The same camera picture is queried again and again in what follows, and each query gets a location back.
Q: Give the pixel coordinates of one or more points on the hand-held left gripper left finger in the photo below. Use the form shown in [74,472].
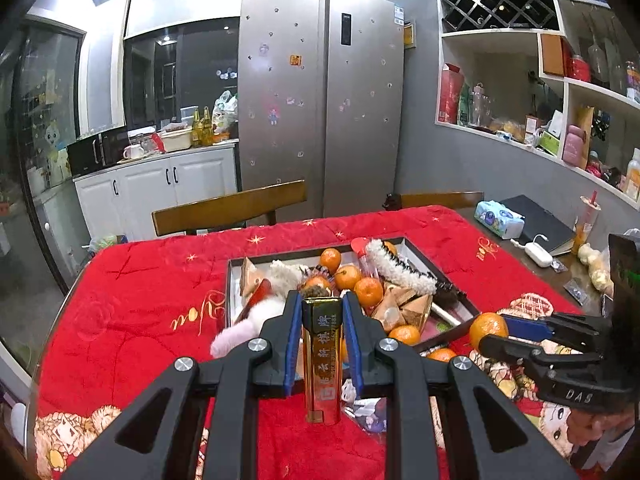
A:
[292,350]

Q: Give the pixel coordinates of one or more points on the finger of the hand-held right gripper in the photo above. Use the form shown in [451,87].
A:
[525,327]
[500,344]

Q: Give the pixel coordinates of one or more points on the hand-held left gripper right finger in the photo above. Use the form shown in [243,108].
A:
[351,350]

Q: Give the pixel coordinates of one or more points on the mandarin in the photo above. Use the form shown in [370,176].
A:
[391,248]
[317,282]
[368,292]
[487,330]
[404,335]
[347,277]
[442,355]
[330,259]

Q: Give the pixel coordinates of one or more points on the gold lighter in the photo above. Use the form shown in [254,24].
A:
[322,360]

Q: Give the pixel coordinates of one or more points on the white lighter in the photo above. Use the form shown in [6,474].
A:
[445,314]

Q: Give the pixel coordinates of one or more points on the dark cardboard box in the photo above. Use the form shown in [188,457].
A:
[231,290]

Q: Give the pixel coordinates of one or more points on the dark wooden desktop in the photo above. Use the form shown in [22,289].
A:
[570,267]

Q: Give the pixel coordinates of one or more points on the cream plush toy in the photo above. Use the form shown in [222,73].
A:
[597,270]

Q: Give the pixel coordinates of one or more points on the small dark packet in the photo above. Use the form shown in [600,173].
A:
[576,291]

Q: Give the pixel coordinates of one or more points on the beige pyramid packet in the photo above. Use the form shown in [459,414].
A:
[252,277]
[387,317]

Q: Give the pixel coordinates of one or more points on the pink white plush toy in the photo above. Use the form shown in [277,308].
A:
[235,337]

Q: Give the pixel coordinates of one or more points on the gold foil packet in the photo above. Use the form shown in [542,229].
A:
[415,307]

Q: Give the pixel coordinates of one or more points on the clear bottle with red cap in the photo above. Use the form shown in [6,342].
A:
[364,260]

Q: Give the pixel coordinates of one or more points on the drink cup with red straw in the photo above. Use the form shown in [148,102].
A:
[585,225]

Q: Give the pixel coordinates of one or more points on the white fluffy hairband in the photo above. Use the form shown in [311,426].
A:
[400,270]

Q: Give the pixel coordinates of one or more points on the black notebook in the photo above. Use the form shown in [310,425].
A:
[540,220]

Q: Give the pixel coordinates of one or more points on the blue tissue pack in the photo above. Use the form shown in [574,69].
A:
[497,217]

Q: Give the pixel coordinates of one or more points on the wooden chair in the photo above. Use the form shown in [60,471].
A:
[225,207]
[440,200]

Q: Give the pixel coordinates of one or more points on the red printed blanket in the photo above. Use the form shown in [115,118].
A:
[150,285]

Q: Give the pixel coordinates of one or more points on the white kitchen cabinet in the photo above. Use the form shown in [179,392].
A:
[200,175]

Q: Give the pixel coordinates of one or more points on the yellow drink bottle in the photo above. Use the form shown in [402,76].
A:
[208,127]
[197,127]

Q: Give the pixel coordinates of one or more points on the white basin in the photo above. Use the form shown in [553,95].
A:
[176,140]

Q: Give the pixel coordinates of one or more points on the silver refrigerator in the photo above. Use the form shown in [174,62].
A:
[320,110]

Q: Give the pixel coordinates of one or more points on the red jar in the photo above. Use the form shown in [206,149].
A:
[581,69]

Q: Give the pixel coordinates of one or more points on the red gift box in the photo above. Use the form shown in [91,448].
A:
[450,95]

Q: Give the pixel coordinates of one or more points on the plastic bag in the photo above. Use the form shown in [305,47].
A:
[225,112]

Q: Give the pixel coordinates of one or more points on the white mug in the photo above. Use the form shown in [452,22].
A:
[132,151]

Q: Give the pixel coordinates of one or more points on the brown box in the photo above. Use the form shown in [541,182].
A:
[552,55]

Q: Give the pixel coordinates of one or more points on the black microwave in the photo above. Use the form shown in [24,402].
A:
[92,152]

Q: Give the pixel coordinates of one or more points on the glass sliding door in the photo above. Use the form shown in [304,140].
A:
[45,110]

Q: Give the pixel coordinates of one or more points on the white wall shelf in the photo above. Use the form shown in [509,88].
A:
[492,33]

